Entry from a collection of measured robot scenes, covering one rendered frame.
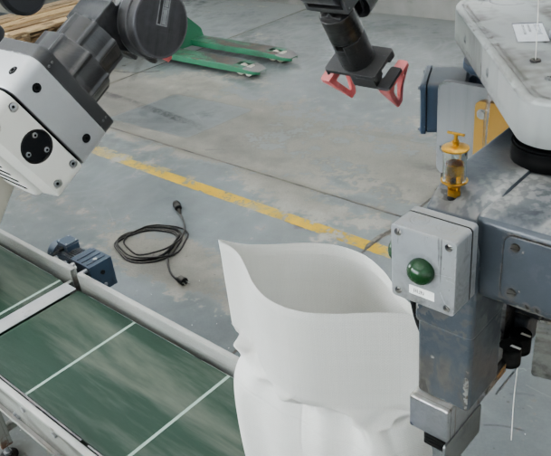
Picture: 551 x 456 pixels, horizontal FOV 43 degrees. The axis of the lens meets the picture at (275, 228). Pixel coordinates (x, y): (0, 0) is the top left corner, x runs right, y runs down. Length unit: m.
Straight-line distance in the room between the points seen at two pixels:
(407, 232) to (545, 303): 0.15
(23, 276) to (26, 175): 1.91
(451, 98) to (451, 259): 0.50
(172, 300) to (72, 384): 0.98
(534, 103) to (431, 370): 0.33
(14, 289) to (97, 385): 0.67
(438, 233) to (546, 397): 1.82
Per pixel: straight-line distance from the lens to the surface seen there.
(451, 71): 1.24
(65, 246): 2.68
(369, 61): 1.17
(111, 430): 1.92
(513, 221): 0.73
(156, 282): 3.12
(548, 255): 0.71
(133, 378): 2.05
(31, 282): 2.60
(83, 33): 0.78
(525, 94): 0.81
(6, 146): 0.73
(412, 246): 0.72
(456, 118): 1.17
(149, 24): 0.80
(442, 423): 0.91
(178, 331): 2.12
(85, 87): 0.77
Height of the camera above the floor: 1.70
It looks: 30 degrees down
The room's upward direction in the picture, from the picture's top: 6 degrees counter-clockwise
